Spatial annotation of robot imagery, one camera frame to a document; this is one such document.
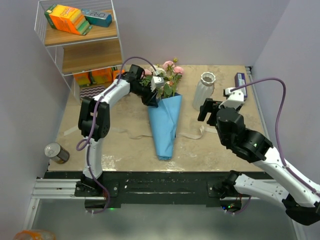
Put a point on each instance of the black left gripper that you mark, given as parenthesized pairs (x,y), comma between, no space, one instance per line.
(150,99)

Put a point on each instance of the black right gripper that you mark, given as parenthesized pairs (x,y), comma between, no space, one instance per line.
(209,106)

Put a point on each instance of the blue wrapping paper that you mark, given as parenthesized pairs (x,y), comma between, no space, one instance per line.
(163,123)

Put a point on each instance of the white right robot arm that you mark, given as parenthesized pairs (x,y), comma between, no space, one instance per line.
(293,192)

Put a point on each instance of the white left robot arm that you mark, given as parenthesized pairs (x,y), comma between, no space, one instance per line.
(94,119)

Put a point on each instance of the white ribbed ceramic vase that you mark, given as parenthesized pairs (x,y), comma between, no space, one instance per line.
(204,89)

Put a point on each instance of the pink artificial flower bouquet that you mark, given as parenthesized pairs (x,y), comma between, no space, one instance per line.
(171,74)

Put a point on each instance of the purple rectangular box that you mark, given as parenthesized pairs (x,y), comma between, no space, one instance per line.
(240,80)

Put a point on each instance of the orange box bottom right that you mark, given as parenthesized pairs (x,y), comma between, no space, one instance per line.
(116,73)

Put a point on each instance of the orange box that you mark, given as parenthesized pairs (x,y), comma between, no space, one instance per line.
(82,79)
(116,73)
(102,76)

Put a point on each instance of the orange box bottom middle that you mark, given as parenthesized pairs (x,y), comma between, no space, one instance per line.
(102,76)

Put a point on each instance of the purple wavy striped cloth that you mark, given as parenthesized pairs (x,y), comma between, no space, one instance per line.
(90,92)

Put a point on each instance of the orange box bottom left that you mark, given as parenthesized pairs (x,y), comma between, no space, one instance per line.
(82,79)

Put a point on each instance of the teal toothpaste box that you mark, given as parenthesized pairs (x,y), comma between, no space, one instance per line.
(97,18)

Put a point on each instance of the metal tin can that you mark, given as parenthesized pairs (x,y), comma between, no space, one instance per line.
(56,153)

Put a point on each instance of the orange sponge pack top shelf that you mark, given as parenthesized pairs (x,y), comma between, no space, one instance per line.
(67,19)

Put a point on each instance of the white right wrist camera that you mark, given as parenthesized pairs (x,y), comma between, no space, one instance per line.
(234,98)

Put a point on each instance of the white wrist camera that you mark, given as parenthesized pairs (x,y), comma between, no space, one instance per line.
(156,82)
(234,98)

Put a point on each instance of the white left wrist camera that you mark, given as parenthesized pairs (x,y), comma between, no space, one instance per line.
(156,82)

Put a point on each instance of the white wire wooden shelf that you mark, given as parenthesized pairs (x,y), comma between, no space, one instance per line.
(75,54)

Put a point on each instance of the aluminium frame rail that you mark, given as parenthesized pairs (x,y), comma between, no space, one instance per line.
(51,201)

